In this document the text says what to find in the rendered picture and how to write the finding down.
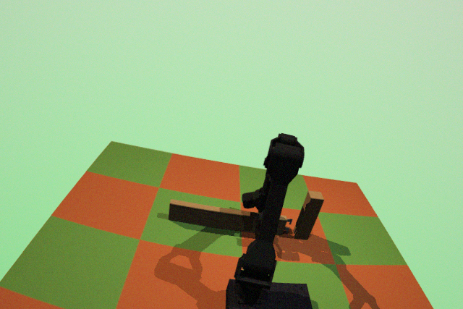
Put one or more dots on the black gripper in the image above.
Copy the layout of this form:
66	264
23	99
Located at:
260	210

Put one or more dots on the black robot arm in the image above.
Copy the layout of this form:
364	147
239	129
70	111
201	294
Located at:
285	158

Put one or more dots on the brown wooden post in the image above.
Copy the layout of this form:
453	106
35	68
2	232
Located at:
308	215

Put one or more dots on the brown wooden side rail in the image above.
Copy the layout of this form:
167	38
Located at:
221	218

